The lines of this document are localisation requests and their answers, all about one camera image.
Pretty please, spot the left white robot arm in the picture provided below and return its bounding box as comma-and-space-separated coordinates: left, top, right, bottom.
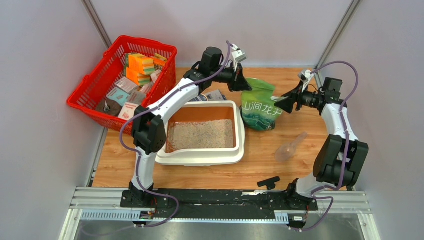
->
129, 43, 252, 208

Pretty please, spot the black mounting base plate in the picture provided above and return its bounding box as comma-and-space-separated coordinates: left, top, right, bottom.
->
120, 188, 318, 220

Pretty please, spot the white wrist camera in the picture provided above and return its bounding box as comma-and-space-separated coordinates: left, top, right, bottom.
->
230, 43, 247, 71
298, 69, 314, 93

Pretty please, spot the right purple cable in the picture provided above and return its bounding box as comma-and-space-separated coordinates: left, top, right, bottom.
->
287, 60, 360, 232

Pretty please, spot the orange sponge pack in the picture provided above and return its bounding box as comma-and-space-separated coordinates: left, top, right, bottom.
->
126, 53, 156, 75
125, 67, 151, 87

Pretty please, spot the white pink sponge box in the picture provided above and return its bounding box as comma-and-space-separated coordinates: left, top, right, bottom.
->
117, 102, 139, 121

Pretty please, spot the teal card package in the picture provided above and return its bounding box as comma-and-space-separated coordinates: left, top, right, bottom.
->
106, 87, 130, 107

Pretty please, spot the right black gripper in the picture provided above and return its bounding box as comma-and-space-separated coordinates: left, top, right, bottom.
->
274, 80, 323, 114

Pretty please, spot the purple cable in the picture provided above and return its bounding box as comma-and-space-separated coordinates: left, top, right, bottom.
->
287, 60, 360, 232
118, 41, 238, 229

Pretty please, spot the brown round scrubber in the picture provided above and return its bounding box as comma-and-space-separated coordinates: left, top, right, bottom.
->
95, 98, 122, 117

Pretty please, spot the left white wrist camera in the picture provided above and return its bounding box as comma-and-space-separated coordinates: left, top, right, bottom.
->
230, 43, 247, 71

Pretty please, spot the green cat litter bag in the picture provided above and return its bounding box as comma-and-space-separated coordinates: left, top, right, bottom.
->
240, 78, 283, 131

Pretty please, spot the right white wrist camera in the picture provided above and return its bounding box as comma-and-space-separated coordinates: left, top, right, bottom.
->
298, 69, 314, 93

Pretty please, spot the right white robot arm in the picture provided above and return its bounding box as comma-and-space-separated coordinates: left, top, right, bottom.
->
275, 77, 369, 210

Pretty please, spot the orange sponge pack lower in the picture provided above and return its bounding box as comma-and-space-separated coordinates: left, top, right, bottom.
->
125, 67, 151, 87

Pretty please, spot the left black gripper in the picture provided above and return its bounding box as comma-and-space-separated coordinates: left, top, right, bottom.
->
209, 61, 251, 92

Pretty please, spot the aluminium frame rail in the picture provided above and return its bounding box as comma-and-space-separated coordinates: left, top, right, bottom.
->
59, 187, 380, 240

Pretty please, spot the white orange litter box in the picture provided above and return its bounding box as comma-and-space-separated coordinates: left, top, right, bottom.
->
156, 100, 245, 167

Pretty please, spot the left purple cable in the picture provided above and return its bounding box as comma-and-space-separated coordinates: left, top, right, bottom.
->
118, 41, 238, 229

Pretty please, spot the clear plastic scoop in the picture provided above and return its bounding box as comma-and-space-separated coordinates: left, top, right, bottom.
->
274, 132, 308, 162

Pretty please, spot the red plastic shopping basket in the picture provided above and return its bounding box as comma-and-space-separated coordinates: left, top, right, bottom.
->
66, 35, 178, 131

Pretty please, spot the orange sponge pack upper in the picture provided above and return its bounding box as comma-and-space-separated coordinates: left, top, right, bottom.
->
126, 53, 156, 75

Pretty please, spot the black T-shaped tool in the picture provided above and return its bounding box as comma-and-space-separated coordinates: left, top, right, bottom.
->
257, 176, 281, 191

